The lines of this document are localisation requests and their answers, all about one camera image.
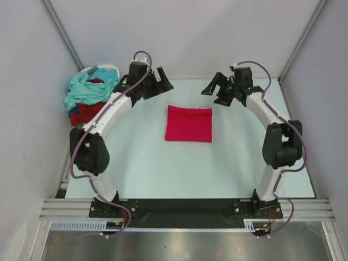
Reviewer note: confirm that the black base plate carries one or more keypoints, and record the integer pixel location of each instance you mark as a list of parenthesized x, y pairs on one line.
[(204, 213)]

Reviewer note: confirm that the teal t shirt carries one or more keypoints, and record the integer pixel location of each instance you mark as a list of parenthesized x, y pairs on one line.
[(83, 77)]

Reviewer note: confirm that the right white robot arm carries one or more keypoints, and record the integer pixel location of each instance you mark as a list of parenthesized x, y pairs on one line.
[(283, 143)]

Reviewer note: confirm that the right slotted cable duct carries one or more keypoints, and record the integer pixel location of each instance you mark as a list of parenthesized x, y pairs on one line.
[(258, 224)]

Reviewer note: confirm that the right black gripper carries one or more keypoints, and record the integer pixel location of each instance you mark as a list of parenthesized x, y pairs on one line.
[(221, 80)]

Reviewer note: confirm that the left aluminium corner post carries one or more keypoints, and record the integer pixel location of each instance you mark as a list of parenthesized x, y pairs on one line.
[(59, 27)]

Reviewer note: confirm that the dark red t shirt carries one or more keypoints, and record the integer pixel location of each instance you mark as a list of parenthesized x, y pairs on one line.
[(87, 114)]

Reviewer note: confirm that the white laundry basket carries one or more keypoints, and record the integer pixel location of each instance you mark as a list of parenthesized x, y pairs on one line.
[(102, 72)]

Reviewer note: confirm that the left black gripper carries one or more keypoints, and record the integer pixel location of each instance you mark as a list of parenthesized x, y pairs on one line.
[(161, 87)]

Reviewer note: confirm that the left slotted cable duct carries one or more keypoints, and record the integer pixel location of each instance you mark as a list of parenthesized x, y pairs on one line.
[(90, 226)]

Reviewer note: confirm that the aluminium front rail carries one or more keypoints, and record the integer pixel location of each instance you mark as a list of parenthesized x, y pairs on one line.
[(74, 209)]

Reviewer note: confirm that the right aluminium corner post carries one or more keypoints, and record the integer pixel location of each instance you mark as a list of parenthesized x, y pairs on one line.
[(319, 8)]

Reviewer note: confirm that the slotted cable duct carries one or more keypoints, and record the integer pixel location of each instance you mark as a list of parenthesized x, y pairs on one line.
[(258, 224), (90, 226)]

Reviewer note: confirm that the aluminium corner post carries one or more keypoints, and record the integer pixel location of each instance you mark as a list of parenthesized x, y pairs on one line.
[(319, 8), (59, 27)]

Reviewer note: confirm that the pink red t shirt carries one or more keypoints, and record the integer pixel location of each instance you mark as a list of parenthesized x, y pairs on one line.
[(189, 124)]

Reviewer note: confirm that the navy blue t shirt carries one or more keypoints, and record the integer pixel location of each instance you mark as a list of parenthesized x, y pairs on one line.
[(72, 111)]

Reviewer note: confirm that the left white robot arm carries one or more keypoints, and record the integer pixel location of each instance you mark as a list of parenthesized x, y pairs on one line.
[(89, 156)]

